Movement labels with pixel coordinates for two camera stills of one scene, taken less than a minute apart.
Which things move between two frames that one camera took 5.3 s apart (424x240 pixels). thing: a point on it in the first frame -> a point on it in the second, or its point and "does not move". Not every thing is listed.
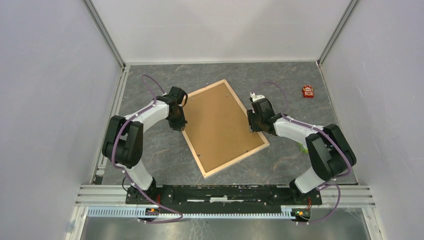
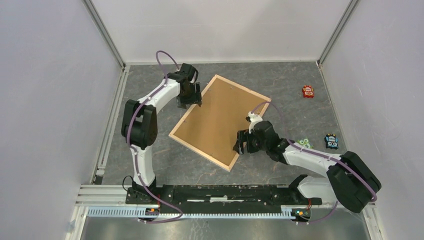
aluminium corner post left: x=106 y=33 does not move
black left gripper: x=177 y=126 -> x=195 y=99
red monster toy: x=308 y=91 does not move
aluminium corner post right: x=352 y=7 does not move
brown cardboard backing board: x=217 y=125 does not move
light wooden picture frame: x=236 y=159 -> x=214 y=159
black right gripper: x=251 y=115 -> x=243 y=136
